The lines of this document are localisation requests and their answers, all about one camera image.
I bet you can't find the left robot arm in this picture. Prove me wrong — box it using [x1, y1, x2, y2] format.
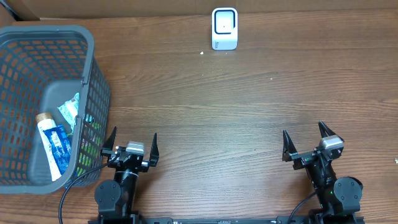
[88, 128, 159, 224]

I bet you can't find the mint green white packet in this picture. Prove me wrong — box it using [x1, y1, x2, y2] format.
[58, 93, 80, 132]

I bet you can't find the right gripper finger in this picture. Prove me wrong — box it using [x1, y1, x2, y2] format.
[318, 121, 336, 138]
[282, 129, 298, 161]

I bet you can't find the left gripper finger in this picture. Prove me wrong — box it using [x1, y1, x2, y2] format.
[149, 133, 159, 167]
[102, 126, 117, 150]

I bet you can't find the blue snack packet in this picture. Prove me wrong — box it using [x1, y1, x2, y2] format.
[45, 124, 72, 175]

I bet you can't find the white barcode scanner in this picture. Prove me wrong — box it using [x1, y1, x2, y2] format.
[211, 7, 238, 50]

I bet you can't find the grey plastic mesh basket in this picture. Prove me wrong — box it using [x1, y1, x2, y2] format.
[1, 26, 111, 194]

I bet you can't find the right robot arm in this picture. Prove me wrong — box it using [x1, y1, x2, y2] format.
[282, 121, 365, 224]

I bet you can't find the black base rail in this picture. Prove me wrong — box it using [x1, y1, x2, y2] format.
[87, 215, 365, 224]

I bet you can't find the white tube with gold cap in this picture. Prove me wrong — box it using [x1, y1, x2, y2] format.
[35, 113, 62, 181]

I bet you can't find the green gummy candy bag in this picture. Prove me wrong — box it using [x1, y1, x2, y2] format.
[76, 115, 102, 176]

